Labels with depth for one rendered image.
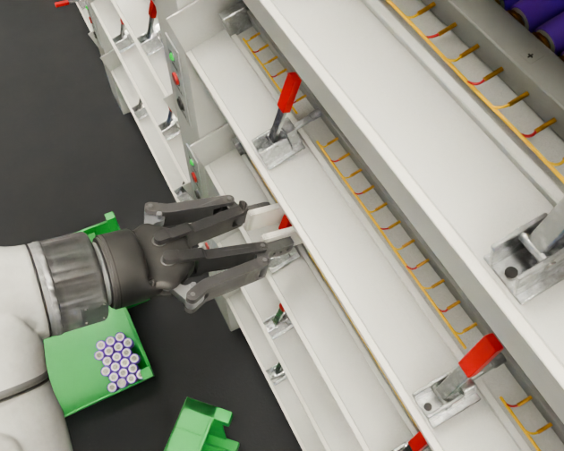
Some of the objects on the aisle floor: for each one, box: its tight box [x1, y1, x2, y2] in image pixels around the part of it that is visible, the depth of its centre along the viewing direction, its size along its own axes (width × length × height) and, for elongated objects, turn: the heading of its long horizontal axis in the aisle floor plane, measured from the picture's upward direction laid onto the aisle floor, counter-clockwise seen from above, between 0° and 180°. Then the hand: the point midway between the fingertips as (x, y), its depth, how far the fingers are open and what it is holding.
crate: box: [43, 233, 155, 418], centre depth 118 cm, size 30×20×8 cm
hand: (282, 225), depth 68 cm, fingers open, 3 cm apart
